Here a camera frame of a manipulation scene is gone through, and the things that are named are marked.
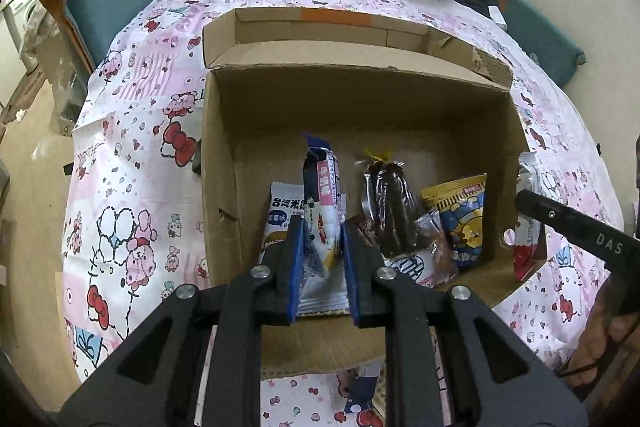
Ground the blue yellow cartoon snack bag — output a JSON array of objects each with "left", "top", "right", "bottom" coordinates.
[{"left": 421, "top": 173, "right": 488, "bottom": 269}]

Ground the person's right hand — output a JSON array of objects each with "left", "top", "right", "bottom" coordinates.
[{"left": 570, "top": 299, "right": 640, "bottom": 388}]

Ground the white snack packet black print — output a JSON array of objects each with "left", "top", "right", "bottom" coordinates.
[{"left": 385, "top": 249, "right": 438, "bottom": 290}]

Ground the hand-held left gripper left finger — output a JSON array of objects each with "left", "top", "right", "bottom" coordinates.
[{"left": 57, "top": 215, "right": 306, "bottom": 427}]

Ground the white washing machine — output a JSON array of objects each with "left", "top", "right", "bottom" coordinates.
[{"left": 0, "top": 0, "right": 51, "bottom": 72}]

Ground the white snack packet pink label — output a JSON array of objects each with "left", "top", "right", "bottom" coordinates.
[{"left": 297, "top": 132, "right": 351, "bottom": 315}]

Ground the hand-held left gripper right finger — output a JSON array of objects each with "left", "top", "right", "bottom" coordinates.
[{"left": 341, "top": 221, "right": 589, "bottom": 427}]

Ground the teal mattress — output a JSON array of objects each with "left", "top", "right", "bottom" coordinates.
[{"left": 447, "top": 0, "right": 587, "bottom": 88}]

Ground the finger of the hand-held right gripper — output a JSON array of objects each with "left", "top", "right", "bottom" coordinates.
[{"left": 515, "top": 189, "right": 583, "bottom": 235}]

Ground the white and red snack packet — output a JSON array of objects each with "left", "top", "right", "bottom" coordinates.
[{"left": 502, "top": 152, "right": 548, "bottom": 284}]

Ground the pink cartoon printed bedsheet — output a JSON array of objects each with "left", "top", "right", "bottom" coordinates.
[{"left": 60, "top": 0, "right": 626, "bottom": 427}]

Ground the white blue rice cake packet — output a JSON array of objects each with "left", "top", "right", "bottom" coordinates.
[{"left": 257, "top": 182, "right": 308, "bottom": 268}]

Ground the brown cardboard box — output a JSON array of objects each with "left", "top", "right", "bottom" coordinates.
[{"left": 192, "top": 7, "right": 548, "bottom": 380}]

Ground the clear bag of chocolate sticks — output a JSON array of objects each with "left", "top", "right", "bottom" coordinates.
[{"left": 355, "top": 148, "right": 458, "bottom": 285}]

